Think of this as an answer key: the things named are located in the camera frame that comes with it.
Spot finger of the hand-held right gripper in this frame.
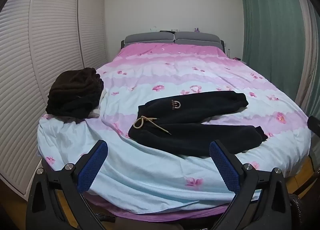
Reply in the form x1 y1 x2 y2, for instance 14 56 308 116
307 116 320 133

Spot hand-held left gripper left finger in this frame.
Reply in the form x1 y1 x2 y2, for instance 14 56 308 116
26 140 108 230

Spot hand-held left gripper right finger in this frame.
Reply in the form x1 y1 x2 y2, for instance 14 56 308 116
209 140 292 230

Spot black pants with beige drawstring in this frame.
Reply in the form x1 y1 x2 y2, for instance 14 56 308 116
128 91 268 157

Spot white sheer curtain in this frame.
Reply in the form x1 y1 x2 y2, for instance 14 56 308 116
292 0 318 110

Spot white cloth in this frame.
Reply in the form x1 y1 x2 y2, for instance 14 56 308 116
87 90 108 120

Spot purple bed skirt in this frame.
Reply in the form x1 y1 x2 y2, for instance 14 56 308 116
82 191 234 223

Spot dark brown folded cloth pile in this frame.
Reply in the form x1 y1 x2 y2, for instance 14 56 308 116
46 67 104 118

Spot brown leather chair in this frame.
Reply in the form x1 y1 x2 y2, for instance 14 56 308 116
289 192 320 230

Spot pink and blue floral bedsheet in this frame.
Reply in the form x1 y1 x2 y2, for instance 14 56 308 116
37 42 312 214

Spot green curtain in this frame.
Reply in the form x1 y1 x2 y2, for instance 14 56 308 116
237 0 312 101

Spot grey headboard cushion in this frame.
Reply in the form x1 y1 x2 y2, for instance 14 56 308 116
174 31 224 45
124 33 175 45

